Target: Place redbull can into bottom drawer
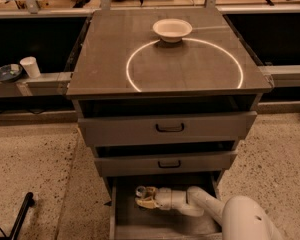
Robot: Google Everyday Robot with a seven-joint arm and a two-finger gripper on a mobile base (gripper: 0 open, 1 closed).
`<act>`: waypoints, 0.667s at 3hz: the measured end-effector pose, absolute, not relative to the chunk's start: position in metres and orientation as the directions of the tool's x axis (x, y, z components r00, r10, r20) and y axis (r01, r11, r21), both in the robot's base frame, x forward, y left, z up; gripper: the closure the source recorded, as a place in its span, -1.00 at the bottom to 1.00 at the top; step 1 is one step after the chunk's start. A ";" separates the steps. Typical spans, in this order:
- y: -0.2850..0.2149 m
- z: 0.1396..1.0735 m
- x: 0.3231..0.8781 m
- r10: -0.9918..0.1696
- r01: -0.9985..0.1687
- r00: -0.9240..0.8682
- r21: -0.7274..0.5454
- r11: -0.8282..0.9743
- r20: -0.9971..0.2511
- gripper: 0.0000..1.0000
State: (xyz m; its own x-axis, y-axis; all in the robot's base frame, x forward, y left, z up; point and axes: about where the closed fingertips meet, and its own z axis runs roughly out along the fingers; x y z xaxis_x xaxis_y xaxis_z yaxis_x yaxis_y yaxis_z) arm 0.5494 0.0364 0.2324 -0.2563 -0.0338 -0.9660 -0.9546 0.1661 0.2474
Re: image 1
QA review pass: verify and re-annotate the top grey drawer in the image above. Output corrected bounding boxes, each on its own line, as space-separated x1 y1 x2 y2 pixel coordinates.
78 112 257 147

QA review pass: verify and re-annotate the grey side ledge right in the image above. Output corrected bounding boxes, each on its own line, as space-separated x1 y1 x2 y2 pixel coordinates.
259 65 300 88

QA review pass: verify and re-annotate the grey drawer cabinet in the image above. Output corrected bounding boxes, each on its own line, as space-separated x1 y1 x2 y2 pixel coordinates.
66 7 274 198

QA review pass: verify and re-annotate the grey side ledge left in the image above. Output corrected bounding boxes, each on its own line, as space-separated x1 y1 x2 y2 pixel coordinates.
0 72 72 98

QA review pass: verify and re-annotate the black bar on floor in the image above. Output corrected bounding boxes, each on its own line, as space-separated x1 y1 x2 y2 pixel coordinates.
9 192 35 240

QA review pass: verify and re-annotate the open bottom grey drawer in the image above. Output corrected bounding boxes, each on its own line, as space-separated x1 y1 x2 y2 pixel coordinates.
109 172 222 240

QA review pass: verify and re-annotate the silver blue redbull can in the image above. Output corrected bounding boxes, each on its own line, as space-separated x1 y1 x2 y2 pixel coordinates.
135 186 148 197

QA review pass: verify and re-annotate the white paper bowl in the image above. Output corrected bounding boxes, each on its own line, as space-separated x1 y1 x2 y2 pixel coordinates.
153 19 193 43

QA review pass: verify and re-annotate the black top drawer handle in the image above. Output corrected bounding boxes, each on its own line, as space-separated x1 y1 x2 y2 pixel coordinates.
155 123 185 133

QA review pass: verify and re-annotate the white paper cup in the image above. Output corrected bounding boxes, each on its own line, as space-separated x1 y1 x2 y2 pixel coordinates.
20 56 41 78

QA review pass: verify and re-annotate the black drawer handle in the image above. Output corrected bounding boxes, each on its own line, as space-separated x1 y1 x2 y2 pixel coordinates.
157 160 181 169
155 123 185 133

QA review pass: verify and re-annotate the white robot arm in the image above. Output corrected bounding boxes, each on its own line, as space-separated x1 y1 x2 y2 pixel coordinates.
135 186 283 240

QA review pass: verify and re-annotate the middle grey drawer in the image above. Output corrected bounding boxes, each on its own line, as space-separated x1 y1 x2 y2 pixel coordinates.
95 151 237 177

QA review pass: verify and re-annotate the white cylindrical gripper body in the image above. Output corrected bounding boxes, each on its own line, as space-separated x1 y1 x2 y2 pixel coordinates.
155 188 172 210

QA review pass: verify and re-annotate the black middle drawer handle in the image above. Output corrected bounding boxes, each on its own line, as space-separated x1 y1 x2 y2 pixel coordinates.
157 160 181 169

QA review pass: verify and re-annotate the grey side ledge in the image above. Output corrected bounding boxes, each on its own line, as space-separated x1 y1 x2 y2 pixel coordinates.
0 72 72 98
259 65 300 88

